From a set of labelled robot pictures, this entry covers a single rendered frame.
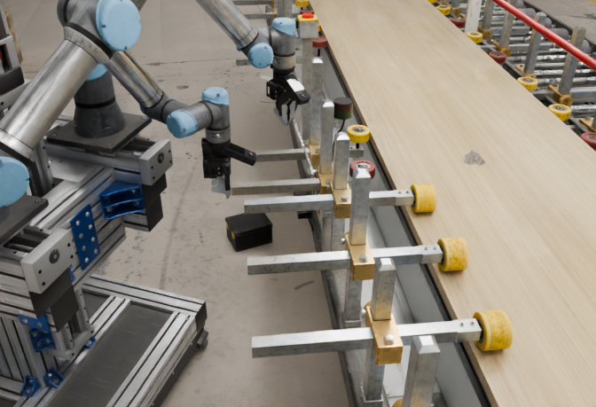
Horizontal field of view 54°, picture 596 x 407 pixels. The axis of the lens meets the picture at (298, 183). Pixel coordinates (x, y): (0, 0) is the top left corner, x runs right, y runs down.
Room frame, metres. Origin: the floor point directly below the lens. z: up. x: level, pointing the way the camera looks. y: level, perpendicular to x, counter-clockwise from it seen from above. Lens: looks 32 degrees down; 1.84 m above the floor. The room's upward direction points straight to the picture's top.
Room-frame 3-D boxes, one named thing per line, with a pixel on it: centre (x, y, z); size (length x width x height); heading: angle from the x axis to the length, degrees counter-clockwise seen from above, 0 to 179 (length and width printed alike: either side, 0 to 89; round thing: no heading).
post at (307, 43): (2.14, -0.03, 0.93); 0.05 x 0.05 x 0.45; 6
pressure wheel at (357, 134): (1.86, -0.21, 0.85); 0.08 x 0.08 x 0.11
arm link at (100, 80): (1.62, 0.60, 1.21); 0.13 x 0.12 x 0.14; 12
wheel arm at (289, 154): (1.84, -0.02, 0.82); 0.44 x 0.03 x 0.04; 96
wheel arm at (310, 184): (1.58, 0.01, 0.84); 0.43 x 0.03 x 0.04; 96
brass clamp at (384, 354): (0.87, -0.17, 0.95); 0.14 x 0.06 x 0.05; 6
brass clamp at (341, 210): (1.37, -0.12, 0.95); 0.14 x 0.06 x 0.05; 6
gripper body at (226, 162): (1.56, 0.24, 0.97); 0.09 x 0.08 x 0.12; 96
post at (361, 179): (1.14, -0.14, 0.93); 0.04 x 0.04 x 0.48; 6
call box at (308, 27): (2.14, -0.03, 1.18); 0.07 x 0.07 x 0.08; 6
